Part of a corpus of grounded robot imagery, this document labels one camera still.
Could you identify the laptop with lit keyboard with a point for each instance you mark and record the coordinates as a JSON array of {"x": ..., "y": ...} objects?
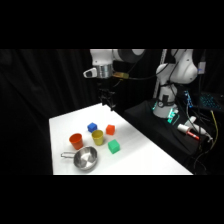
[{"x": 208, "y": 100}]

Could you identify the yellow cup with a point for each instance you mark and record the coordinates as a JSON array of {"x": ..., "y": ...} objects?
[{"x": 97, "y": 137}]

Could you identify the orange cup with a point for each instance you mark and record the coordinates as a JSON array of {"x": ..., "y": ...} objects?
[{"x": 76, "y": 141}]

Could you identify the red-orange cube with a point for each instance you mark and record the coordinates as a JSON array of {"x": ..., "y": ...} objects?
[{"x": 110, "y": 129}]

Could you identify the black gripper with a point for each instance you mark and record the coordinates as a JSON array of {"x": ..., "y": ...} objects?
[{"x": 106, "y": 86}]

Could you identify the black curtain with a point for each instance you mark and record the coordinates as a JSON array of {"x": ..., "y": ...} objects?
[{"x": 36, "y": 110}]

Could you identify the silver metal saucepan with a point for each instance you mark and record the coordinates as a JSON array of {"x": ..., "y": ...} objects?
[{"x": 85, "y": 158}]

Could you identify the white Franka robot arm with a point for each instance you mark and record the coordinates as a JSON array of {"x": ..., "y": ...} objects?
[{"x": 173, "y": 71}]

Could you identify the blue cube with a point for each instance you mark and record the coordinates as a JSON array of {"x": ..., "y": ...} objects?
[{"x": 92, "y": 127}]

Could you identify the black robot stand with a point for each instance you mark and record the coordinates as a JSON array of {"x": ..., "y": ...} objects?
[{"x": 160, "y": 128}]

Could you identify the green cube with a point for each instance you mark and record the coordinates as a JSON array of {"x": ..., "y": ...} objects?
[{"x": 113, "y": 146}]

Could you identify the white cylinder with red tip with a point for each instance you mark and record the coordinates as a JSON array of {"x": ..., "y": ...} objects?
[{"x": 187, "y": 130}]

